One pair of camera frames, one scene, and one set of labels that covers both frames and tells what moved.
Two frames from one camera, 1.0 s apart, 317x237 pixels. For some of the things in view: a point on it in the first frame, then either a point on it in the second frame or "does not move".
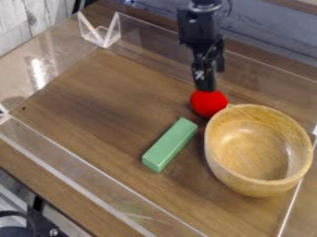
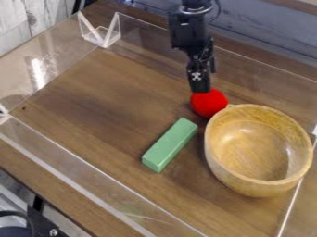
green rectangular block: x=170 y=144 does not move
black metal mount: x=42 y=225 does not move
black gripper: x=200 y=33 -> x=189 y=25
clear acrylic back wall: x=246 y=77 does not move
